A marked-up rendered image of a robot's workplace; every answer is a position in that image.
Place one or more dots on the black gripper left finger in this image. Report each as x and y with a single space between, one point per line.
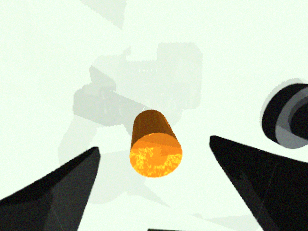
54 202

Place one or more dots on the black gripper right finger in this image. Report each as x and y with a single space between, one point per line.
273 187

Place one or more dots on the orange knob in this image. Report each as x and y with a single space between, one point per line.
155 151

